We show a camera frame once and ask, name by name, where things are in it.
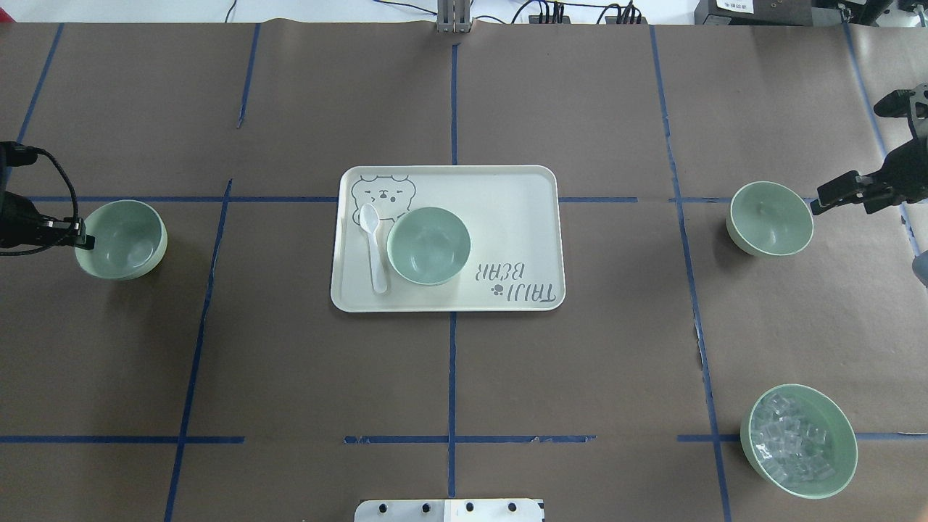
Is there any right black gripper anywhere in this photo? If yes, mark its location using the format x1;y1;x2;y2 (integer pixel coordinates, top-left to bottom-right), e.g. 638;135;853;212
810;141;927;217

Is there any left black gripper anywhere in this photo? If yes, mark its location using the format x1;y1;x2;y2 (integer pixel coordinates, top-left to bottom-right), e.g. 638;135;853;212
1;192;96;254

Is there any black box with label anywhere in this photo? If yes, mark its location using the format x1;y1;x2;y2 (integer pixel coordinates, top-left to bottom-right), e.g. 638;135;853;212
693;1;813;26

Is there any green bowl with ice cubes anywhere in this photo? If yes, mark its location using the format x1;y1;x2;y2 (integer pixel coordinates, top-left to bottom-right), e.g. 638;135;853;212
739;384;858;500

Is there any ice cubes pile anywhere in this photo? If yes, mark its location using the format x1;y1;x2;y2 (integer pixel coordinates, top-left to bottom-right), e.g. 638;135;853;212
749;392;836;486

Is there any white plastic spoon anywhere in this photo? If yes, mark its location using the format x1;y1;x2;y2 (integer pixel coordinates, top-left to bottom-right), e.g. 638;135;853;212
359;204;388;294

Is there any cream bear serving tray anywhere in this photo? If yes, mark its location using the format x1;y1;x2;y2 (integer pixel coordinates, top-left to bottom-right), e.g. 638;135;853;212
331;165;566;312

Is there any green bowl on tray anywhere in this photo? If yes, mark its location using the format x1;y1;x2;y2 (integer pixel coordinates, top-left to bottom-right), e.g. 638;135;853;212
386;206;473;286

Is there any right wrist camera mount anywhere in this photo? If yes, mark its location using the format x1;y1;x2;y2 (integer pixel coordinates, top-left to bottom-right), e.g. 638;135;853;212
873;83;927;140

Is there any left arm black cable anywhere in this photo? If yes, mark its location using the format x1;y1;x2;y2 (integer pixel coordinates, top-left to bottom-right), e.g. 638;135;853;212
0;141;82;256

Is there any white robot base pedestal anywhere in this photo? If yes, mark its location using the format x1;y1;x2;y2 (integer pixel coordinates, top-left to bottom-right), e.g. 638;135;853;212
354;498;546;521

